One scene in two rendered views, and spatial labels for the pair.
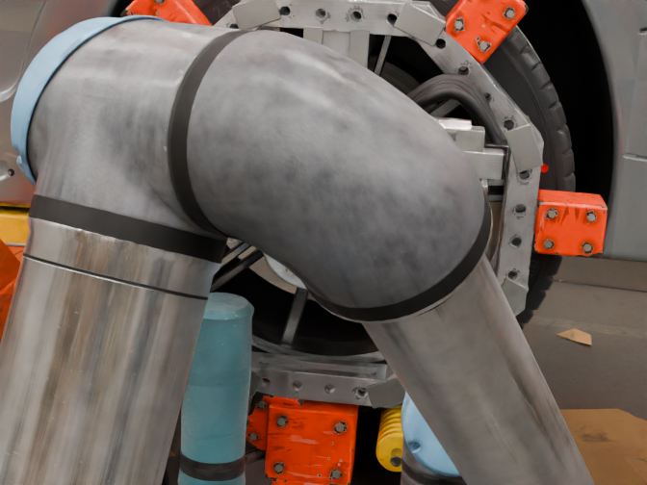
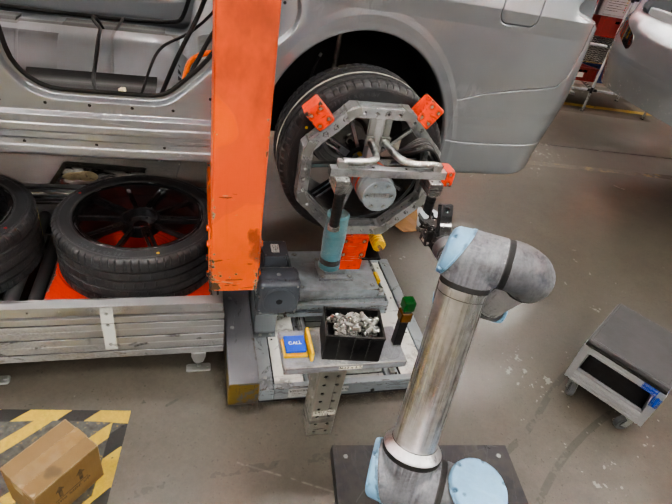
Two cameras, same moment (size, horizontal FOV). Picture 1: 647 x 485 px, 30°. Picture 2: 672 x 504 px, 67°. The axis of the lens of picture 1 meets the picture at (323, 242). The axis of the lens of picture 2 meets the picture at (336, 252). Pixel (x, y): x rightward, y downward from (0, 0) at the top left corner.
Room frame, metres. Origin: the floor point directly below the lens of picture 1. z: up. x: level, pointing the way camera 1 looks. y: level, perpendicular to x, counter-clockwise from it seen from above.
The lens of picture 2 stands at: (-0.04, 0.77, 1.74)
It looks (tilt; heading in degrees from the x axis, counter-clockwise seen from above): 36 degrees down; 336
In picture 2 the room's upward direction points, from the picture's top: 11 degrees clockwise
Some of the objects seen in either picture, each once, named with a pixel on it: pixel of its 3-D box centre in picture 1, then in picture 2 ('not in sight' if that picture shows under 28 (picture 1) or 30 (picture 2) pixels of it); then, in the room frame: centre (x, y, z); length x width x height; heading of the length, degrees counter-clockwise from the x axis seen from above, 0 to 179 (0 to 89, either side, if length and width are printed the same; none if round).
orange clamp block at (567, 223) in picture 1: (567, 223); (440, 174); (1.53, -0.32, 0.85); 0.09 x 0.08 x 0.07; 85
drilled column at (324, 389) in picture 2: not in sight; (324, 390); (1.05, 0.22, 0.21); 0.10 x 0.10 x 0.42; 85
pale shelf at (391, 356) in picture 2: not in sight; (341, 348); (1.05, 0.19, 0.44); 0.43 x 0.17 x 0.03; 85
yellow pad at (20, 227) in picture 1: (27, 219); not in sight; (1.89, 0.48, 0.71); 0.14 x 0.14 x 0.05; 85
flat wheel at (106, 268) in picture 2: not in sight; (142, 235); (1.85, 0.84, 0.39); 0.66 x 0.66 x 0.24
